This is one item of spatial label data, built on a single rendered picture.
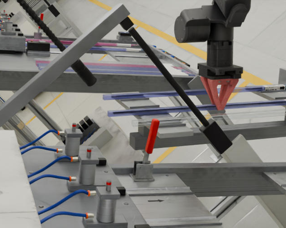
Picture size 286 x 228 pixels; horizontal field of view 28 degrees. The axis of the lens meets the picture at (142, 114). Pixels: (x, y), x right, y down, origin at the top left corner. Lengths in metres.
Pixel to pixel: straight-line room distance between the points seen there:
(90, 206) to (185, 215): 0.20
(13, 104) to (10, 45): 1.37
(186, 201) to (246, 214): 1.51
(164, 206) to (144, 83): 0.94
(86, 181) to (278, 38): 2.72
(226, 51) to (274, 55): 2.05
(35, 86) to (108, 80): 1.12
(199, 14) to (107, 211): 0.63
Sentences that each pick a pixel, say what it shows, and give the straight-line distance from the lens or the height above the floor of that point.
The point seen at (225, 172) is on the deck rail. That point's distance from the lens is 1.08.
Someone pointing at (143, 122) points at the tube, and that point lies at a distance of 1.12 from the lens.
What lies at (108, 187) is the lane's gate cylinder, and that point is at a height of 1.21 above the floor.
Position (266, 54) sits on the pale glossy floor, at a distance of 3.33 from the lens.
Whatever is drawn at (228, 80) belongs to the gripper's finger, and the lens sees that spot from 1.24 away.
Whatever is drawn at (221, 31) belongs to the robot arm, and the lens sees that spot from 1.22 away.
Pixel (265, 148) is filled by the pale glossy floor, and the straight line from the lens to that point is 2.67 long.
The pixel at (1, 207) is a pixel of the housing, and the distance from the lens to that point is 0.67.
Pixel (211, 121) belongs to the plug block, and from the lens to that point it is 0.73.
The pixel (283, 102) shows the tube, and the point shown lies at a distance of 1.35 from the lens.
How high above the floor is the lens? 1.51
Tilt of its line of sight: 24 degrees down
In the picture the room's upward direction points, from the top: 40 degrees counter-clockwise
